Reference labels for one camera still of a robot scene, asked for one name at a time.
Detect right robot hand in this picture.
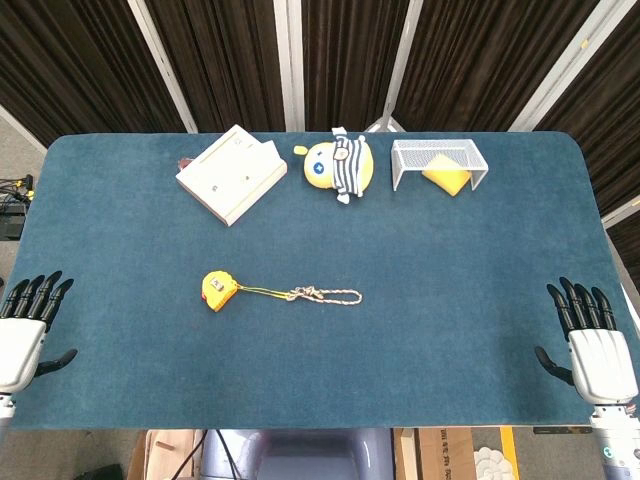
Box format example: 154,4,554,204
534,276,639,405

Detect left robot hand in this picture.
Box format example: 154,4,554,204
0,270,79,394

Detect yellow tape measure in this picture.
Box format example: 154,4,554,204
201,270,242,313

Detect braided rope loop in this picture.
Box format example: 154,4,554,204
234,284,363,307

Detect white flower shaped object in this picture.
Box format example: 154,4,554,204
473,447,515,480

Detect wooden board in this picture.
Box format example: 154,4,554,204
127,429,206,480

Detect cardboard box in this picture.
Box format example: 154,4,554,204
393,427,477,480

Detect yellow sponge block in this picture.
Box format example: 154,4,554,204
422,154,472,198

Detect white box book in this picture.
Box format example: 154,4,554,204
175,124,288,228

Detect blue table mat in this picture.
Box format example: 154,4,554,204
8,130,636,432

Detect robot torso base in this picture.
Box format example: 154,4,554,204
199,427,396,480

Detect white tripod stand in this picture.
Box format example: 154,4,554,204
363,102,407,134

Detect yellow striped plush toy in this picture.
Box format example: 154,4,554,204
293,127,375,205

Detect black cables and devices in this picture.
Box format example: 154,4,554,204
0,173,36,241

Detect white wire mesh rack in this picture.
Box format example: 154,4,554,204
390,138,490,193

